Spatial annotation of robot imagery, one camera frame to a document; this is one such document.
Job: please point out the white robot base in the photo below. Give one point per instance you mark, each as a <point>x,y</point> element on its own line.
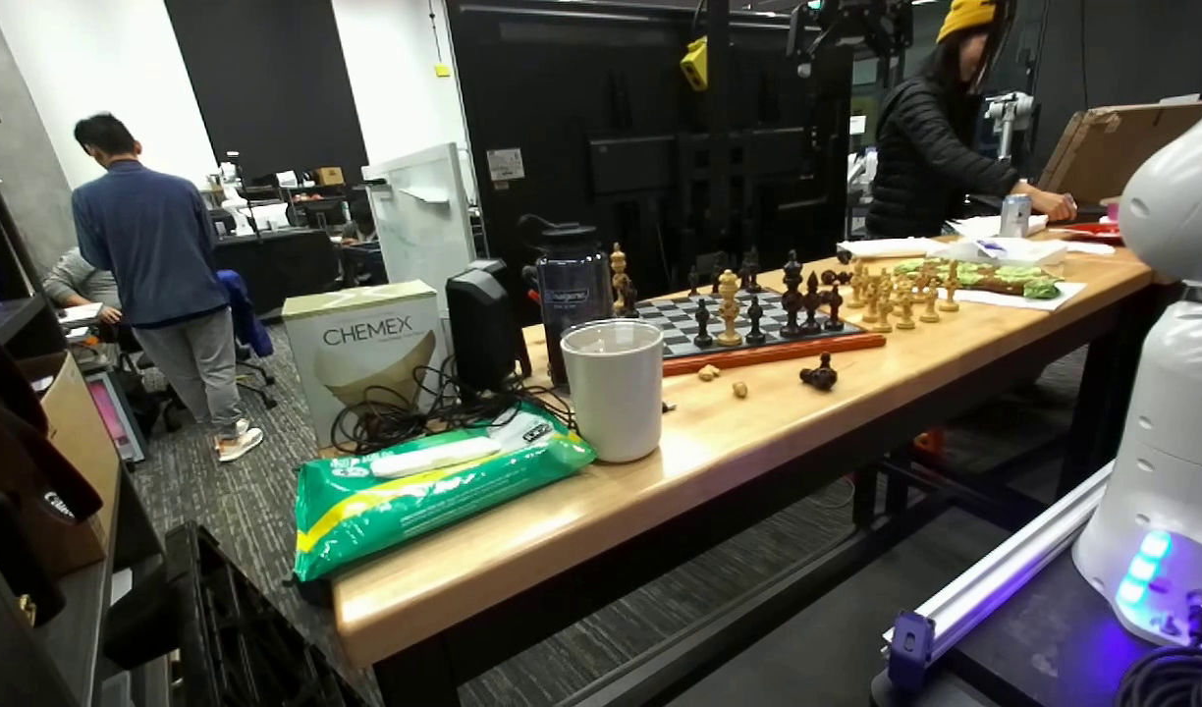
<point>1142,553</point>

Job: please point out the light chess king on board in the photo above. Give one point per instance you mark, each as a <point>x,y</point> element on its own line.
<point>730,304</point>

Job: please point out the tall dark chess piece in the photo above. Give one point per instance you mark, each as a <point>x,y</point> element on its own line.
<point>791,296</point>

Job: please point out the dark chess piece lying front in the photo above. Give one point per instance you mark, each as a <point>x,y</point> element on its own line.
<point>823,375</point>

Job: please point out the white paper cup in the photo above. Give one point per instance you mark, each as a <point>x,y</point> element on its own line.
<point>616,375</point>

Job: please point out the white Chemex box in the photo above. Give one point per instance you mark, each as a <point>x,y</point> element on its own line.
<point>359,340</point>

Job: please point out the green wipes packet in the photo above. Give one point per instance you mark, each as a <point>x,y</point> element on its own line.
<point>353,508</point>

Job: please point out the yellow hanging tag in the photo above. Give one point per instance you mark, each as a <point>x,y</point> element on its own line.
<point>694,65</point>

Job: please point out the person in black jacket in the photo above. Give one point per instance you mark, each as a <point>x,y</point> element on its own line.
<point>930,160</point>

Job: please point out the person in blue sweater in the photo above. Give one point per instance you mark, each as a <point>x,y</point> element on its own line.
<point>150,234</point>

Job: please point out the chess board with red frame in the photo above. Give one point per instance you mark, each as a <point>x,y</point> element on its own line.
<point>702,336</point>

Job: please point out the aluminium rail with blue bracket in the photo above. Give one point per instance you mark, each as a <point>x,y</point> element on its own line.
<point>922,637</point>

